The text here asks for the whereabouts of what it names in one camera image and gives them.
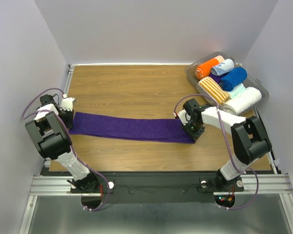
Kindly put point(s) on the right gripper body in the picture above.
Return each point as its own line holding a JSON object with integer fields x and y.
{"x": 194, "y": 129}

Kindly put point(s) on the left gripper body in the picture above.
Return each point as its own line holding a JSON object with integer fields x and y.
{"x": 67, "y": 116}

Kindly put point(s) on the purple towel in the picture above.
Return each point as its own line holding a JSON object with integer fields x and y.
{"x": 217, "y": 79}
{"x": 157, "y": 130}

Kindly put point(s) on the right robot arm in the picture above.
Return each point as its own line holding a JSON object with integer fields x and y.
{"x": 249, "y": 137}

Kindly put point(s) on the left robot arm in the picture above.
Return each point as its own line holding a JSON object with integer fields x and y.
{"x": 49, "y": 133}

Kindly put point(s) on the orange striped rolled towel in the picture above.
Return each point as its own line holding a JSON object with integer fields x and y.
{"x": 214, "y": 90}

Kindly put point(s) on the clear plastic bin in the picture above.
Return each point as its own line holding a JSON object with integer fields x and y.
{"x": 248, "y": 82}

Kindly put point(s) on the purple rolled towel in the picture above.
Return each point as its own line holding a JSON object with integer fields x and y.
{"x": 217, "y": 79}

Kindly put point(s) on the pale teal rolled towel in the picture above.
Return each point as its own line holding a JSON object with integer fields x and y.
{"x": 237, "y": 90}

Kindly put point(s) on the white rolled towel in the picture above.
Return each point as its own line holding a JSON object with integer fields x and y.
{"x": 243, "y": 101}

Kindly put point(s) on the light blue patterned rolled towel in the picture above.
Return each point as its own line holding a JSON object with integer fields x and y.
{"x": 223, "y": 67}

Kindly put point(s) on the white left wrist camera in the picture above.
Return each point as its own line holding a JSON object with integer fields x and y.
{"x": 67, "y": 103}

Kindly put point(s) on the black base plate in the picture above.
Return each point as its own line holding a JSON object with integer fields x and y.
{"x": 174, "y": 187}

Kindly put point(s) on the aluminium frame rail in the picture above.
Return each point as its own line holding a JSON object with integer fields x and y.
{"x": 268, "y": 184}

